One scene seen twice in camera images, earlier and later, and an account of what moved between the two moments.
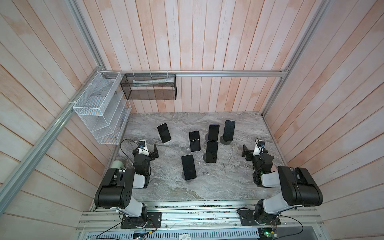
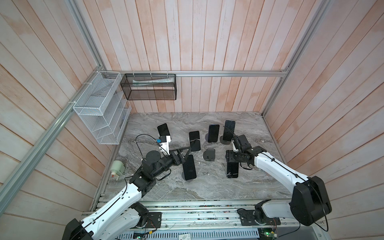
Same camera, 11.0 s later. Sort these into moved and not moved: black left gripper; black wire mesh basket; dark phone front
Moved: black left gripper
Not moved: dark phone front; black wire mesh basket
